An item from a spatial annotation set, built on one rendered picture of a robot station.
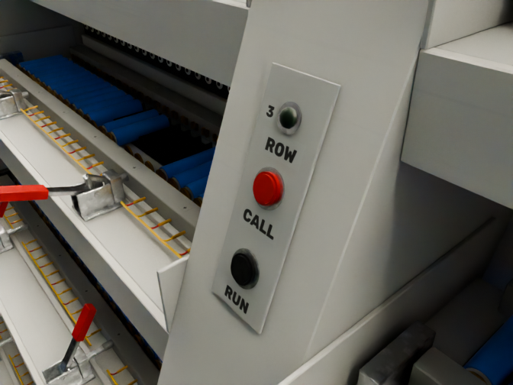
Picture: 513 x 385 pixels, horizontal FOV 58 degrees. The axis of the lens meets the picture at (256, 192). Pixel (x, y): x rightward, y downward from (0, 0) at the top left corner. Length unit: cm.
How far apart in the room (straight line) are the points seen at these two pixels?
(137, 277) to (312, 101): 20
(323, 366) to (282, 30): 15
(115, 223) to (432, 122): 28
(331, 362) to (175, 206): 18
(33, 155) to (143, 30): 24
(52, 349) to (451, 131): 48
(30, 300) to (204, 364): 38
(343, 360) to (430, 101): 13
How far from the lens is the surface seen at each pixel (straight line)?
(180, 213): 36
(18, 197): 39
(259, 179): 21
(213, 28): 27
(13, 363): 81
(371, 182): 19
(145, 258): 36
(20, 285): 66
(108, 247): 38
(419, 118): 19
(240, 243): 23
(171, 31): 31
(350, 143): 19
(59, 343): 57
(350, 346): 24
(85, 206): 41
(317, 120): 20
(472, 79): 17
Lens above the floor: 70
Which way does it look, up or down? 18 degrees down
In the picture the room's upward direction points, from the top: 16 degrees clockwise
